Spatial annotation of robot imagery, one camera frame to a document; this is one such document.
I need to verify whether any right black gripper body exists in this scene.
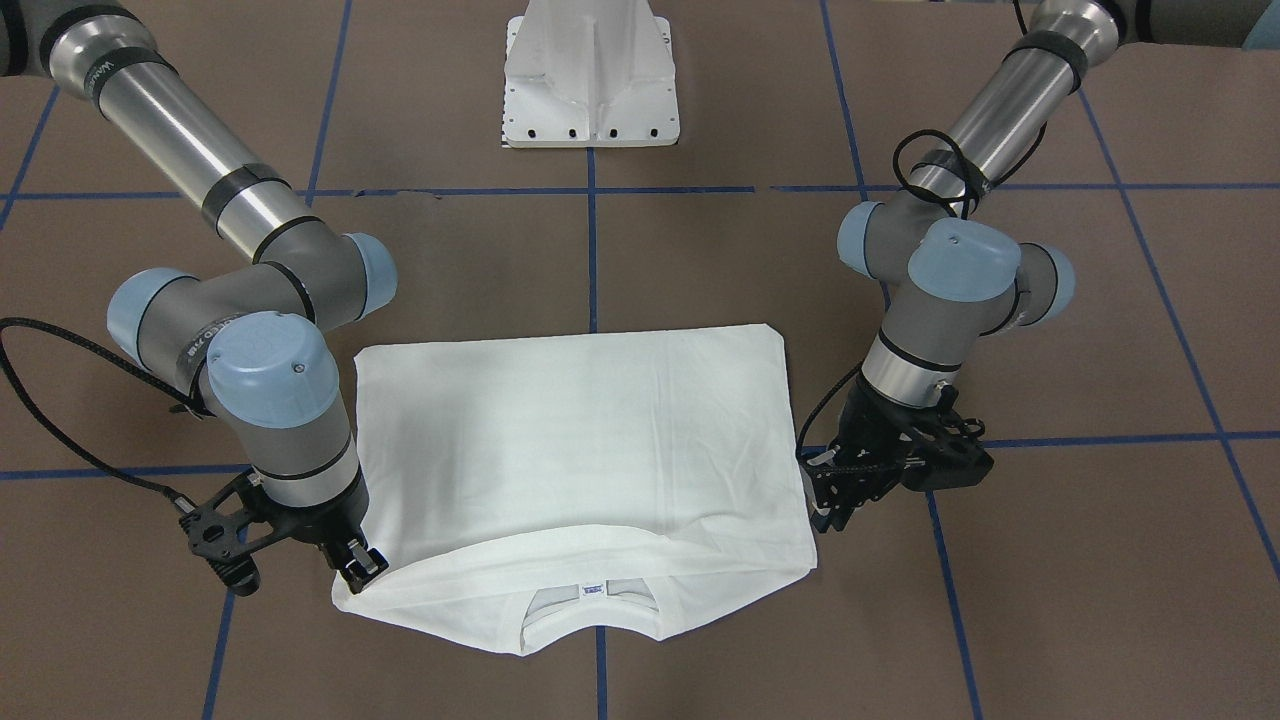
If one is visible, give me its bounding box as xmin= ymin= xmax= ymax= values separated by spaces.
xmin=268 ymin=470 xmax=371 ymax=561

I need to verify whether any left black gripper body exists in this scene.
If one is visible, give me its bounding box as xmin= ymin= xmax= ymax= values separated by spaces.
xmin=831 ymin=375 xmax=957 ymax=501

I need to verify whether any white long-sleeve printed t-shirt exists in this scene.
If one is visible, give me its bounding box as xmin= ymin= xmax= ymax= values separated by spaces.
xmin=332 ymin=324 xmax=817 ymax=656

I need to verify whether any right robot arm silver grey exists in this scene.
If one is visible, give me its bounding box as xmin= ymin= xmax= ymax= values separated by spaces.
xmin=3 ymin=1 xmax=398 ymax=596

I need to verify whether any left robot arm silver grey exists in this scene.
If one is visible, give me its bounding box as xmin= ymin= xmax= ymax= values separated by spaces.
xmin=799 ymin=1 xmax=1277 ymax=533

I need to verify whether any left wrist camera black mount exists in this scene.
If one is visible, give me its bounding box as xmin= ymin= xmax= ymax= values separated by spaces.
xmin=899 ymin=407 xmax=995 ymax=492

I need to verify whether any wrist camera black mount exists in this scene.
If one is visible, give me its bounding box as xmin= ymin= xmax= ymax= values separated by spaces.
xmin=899 ymin=407 xmax=995 ymax=492
xmin=172 ymin=470 xmax=261 ymax=597

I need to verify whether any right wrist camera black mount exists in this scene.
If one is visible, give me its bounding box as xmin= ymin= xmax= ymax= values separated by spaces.
xmin=172 ymin=470 xmax=261 ymax=597

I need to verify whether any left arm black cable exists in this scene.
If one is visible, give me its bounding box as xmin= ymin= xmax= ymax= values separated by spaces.
xmin=795 ymin=128 xmax=1046 ymax=471

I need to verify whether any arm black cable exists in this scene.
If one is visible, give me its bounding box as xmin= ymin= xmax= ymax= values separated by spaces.
xmin=795 ymin=128 xmax=1046 ymax=471
xmin=0 ymin=316 xmax=251 ymax=501

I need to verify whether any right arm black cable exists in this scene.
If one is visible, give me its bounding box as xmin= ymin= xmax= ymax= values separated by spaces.
xmin=0 ymin=316 xmax=251 ymax=501

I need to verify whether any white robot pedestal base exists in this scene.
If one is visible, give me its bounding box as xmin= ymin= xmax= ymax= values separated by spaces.
xmin=500 ymin=1 xmax=681 ymax=149

